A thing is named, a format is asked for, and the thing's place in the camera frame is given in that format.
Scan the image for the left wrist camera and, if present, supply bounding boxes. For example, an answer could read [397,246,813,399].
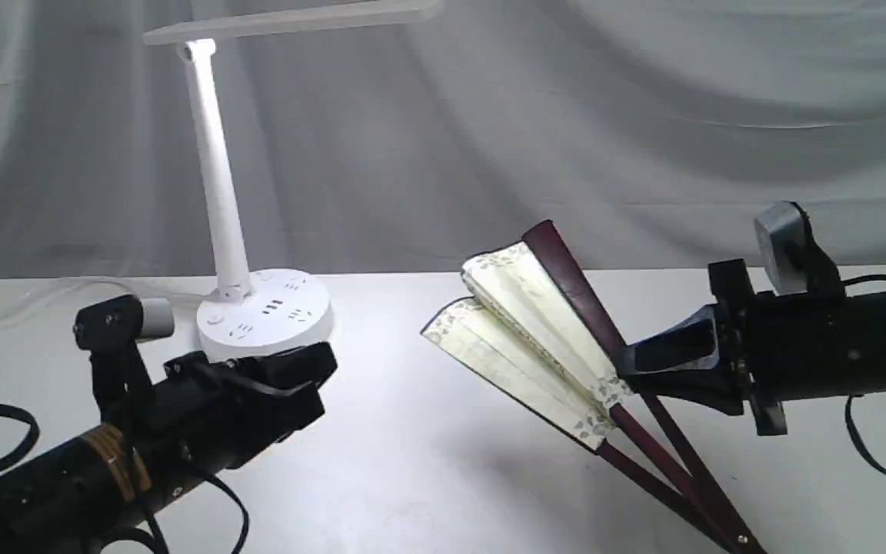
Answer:
[73,294,175,412]

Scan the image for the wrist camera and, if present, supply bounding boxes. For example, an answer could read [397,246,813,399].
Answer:
[754,201,844,297]
[73,294,175,412]

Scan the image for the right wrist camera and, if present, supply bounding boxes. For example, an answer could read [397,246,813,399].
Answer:
[754,201,844,297]

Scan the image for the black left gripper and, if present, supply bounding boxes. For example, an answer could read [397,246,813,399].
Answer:
[128,342,338,482]

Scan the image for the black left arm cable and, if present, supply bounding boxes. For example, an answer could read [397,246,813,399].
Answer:
[0,362,313,554]

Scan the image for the maroon and cream folding fan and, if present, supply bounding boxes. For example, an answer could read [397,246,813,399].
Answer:
[421,220,764,553]

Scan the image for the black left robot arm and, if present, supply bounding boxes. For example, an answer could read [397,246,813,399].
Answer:
[0,342,338,553]

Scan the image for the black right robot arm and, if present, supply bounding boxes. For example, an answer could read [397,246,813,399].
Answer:
[611,259,886,437]

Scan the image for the white desk lamp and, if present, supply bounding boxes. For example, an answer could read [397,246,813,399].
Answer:
[142,0,444,362]

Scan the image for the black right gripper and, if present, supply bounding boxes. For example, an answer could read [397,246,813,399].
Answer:
[618,259,788,437]

